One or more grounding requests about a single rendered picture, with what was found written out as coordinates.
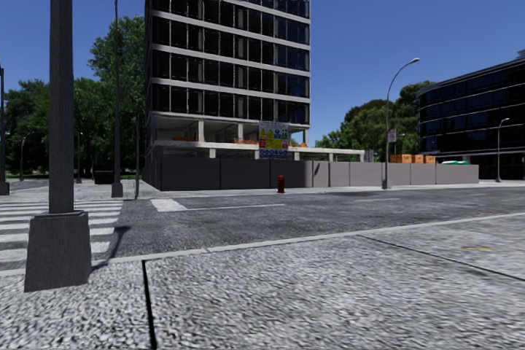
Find grey hoarding fence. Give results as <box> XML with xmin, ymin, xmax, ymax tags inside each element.
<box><xmin>157</xmin><ymin>156</ymin><xmax>480</xmax><ymax>192</ymax></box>

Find glass tower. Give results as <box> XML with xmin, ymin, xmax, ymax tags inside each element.
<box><xmin>141</xmin><ymin>0</ymin><xmax>366</xmax><ymax>192</ymax></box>

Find trees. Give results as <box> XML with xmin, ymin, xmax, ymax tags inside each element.
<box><xmin>314</xmin><ymin>80</ymin><xmax>436</xmax><ymax>162</ymax></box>
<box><xmin>0</xmin><ymin>15</ymin><xmax>147</xmax><ymax>178</ymax></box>

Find thin dark pole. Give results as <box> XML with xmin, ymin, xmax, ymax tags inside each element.
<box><xmin>134</xmin><ymin>114</ymin><xmax>141</xmax><ymax>201</ymax></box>

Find orange crates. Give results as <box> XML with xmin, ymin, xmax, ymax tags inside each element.
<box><xmin>389</xmin><ymin>154</ymin><xmax>437</xmax><ymax>165</ymax></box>

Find grey pole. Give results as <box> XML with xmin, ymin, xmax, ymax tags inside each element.
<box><xmin>75</xmin><ymin>132</ymin><xmax>83</xmax><ymax>184</ymax></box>
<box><xmin>23</xmin><ymin>0</ymin><xmax>93</xmax><ymax>293</ymax></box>
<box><xmin>111</xmin><ymin>0</ymin><xmax>124</xmax><ymax>198</ymax></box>

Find dark glass building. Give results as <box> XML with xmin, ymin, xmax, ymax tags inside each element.
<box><xmin>416</xmin><ymin>43</ymin><xmax>525</xmax><ymax>181</ymax></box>

